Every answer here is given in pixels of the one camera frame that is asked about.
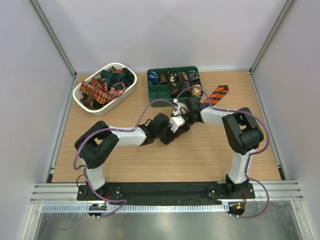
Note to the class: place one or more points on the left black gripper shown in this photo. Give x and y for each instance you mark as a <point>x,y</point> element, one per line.
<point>171,136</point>

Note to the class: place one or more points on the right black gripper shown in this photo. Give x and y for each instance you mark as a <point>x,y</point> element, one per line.
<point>186,128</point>

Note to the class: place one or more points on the orange navy striped tie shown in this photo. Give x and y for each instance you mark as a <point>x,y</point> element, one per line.
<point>217,93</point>

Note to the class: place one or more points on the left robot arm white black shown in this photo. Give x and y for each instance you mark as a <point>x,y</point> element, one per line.
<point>95,146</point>

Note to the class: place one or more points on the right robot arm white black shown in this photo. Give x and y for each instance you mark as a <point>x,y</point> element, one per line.
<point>243,134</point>

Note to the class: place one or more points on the beige red rolled tie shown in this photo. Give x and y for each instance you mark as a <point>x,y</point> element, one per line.
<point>196,90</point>

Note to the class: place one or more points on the blue grey rolled tie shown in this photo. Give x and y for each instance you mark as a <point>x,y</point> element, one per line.
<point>193,76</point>

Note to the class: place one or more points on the dark floral rolled tie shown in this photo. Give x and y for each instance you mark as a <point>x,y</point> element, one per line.
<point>174,88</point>

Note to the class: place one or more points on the green divided organizer tray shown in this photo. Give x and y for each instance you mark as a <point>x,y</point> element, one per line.
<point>162,91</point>

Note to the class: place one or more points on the brown camouflage rolled tie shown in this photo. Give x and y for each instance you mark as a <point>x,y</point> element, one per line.
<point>163,79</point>

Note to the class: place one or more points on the dark green tie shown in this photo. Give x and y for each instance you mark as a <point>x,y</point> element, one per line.
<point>114,76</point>

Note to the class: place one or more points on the red yellow patterned tie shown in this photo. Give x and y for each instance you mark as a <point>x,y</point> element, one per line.
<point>100,92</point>

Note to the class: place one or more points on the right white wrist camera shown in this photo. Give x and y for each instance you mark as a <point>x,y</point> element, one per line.
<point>180,108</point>

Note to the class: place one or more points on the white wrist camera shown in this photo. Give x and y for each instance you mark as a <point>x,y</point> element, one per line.
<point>176,122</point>
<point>180,108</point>

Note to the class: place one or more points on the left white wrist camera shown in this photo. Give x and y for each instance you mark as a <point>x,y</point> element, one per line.
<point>176,122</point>

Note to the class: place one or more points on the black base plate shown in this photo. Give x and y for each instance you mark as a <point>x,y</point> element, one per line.
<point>173,193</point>

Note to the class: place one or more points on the slotted grey cable duct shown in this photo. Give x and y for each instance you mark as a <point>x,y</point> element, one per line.
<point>98,208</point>

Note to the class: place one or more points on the right aluminium frame post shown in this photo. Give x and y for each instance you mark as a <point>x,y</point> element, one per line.
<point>279,21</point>

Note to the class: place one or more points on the aluminium frame post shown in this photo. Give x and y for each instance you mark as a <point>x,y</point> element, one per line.
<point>279,21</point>
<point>67,105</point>

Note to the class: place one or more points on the left aluminium frame post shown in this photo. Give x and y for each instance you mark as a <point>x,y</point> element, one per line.
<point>67,105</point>

